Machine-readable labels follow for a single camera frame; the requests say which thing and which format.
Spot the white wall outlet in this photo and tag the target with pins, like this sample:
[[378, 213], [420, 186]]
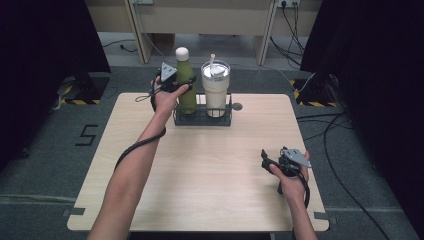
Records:
[[288, 3]]

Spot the person's left hand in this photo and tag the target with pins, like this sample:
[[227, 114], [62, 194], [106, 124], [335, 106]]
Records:
[[165, 100]]

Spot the beige wooden desk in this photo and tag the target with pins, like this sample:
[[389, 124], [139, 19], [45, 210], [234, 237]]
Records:
[[233, 16]]

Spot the black stand base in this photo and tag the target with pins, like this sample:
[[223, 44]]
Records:
[[88, 88], [315, 91]]

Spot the person's right hand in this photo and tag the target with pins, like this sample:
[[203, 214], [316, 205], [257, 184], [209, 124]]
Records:
[[291, 186]]

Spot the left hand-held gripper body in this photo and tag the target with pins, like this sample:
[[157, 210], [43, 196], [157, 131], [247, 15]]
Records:
[[167, 72]]

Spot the white tumbler with clear lid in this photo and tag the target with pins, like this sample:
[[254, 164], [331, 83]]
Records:
[[216, 93]]

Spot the green bottle with white cap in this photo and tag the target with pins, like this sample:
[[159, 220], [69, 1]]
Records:
[[185, 86]]

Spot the black curtain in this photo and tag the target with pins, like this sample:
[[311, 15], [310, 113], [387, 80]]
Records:
[[33, 66], [383, 83]]

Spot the grey tape piece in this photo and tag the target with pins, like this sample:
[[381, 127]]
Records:
[[75, 211], [322, 216]]

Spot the grey round table grommet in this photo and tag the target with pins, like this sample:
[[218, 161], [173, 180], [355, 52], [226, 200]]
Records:
[[237, 106]]

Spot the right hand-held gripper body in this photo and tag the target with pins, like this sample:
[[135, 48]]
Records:
[[295, 157]]

